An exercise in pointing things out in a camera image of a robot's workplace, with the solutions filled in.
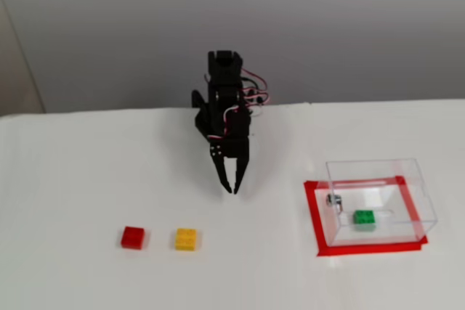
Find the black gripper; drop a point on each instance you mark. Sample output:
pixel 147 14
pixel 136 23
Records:
pixel 235 149

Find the green lego brick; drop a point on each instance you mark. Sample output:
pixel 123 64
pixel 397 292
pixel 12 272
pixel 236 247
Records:
pixel 364 220

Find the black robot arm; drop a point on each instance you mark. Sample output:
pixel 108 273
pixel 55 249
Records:
pixel 225 85

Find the black robot base with clamp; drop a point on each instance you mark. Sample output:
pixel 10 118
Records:
pixel 199 99

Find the yellow lego brick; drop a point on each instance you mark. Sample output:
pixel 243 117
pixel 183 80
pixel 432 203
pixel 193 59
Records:
pixel 186 239

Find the red lego brick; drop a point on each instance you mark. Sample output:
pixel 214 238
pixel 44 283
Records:
pixel 132 237

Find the transparent plastic box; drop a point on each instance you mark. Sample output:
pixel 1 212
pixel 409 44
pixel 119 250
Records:
pixel 381 197

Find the silver cylinder lock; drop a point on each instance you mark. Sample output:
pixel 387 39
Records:
pixel 334 202

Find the red tape frame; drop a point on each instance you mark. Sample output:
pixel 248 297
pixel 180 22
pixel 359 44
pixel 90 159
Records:
pixel 314 215

